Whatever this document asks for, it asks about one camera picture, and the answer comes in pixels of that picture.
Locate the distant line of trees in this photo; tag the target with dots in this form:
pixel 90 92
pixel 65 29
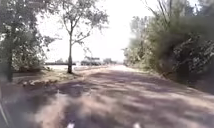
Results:
pixel 91 61

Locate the brown dirt road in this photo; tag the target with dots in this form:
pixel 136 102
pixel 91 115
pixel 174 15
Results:
pixel 121 96

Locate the thin-trunked tree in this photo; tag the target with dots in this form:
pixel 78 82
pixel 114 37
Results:
pixel 70 56

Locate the grass verge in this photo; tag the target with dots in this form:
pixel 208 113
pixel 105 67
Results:
pixel 51 76

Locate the robot's own part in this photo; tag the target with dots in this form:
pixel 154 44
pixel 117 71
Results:
pixel 137 125
pixel 71 125

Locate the row of trees and bushes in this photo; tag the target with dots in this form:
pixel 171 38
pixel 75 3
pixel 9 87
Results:
pixel 181 50

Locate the group of leafy trees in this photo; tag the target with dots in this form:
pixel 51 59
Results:
pixel 18 50

